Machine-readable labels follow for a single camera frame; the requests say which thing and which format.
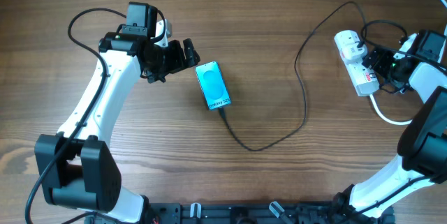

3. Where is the blue Galaxy smartphone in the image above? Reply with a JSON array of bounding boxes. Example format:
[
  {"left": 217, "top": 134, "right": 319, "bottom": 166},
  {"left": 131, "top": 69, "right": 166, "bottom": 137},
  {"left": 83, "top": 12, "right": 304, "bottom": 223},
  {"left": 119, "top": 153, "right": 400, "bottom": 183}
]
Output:
[{"left": 195, "top": 61, "right": 231, "bottom": 110}]

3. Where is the white power strip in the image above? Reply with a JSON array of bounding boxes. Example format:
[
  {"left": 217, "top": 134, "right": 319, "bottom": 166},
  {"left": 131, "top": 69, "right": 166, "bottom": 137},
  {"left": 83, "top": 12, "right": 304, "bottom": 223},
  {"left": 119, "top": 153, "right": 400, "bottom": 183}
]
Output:
[{"left": 334, "top": 30, "right": 379, "bottom": 97}]

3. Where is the black USB charging cable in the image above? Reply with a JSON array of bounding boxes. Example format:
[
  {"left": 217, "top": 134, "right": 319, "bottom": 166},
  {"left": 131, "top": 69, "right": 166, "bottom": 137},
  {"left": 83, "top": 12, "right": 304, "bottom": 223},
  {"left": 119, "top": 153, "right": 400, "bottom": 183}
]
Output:
[{"left": 218, "top": 1, "right": 367, "bottom": 152}]

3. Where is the white USB charger adapter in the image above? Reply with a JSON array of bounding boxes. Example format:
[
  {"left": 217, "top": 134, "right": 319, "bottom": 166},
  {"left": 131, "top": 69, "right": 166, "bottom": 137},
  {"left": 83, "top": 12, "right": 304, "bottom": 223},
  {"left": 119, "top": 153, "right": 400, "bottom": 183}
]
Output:
[{"left": 341, "top": 43, "right": 367, "bottom": 64}]

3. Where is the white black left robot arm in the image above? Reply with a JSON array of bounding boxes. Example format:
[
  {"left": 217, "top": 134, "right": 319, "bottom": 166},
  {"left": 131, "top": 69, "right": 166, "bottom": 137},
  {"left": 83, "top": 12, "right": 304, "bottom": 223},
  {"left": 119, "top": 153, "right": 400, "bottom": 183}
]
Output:
[{"left": 33, "top": 2, "right": 200, "bottom": 223}]

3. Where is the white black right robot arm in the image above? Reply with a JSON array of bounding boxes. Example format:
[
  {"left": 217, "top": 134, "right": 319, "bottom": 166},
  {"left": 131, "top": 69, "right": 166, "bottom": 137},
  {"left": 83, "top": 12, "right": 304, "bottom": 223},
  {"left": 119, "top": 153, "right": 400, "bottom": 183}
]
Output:
[{"left": 327, "top": 30, "right": 446, "bottom": 223}]

